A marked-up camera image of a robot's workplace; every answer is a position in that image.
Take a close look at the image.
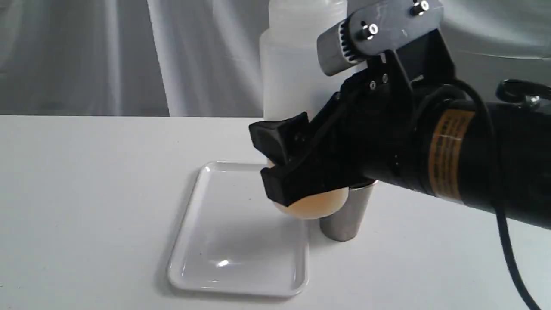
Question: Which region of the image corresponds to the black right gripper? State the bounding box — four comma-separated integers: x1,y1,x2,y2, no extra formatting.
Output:
248,26,457,207

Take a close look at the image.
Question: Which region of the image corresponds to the clear plastic squeeze bottle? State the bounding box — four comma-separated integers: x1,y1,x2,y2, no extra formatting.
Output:
259,0,366,220

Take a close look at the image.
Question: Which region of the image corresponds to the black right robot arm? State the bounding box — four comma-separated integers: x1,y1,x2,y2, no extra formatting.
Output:
249,27,550,229

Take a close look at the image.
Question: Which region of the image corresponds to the stainless steel cup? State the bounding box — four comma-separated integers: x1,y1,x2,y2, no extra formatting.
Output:
319,180,378,242

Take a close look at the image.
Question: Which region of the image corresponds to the white rectangular plastic tray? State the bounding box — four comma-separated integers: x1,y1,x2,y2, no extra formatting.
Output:
167,161,309,298

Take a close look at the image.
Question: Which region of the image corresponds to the grey draped backdrop cloth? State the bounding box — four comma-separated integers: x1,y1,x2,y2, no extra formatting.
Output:
0,0,550,117

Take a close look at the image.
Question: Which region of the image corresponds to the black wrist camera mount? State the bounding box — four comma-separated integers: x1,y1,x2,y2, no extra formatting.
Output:
316,0,443,76

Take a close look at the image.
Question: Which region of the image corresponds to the black cable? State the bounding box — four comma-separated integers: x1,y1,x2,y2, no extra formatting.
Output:
413,79,551,310

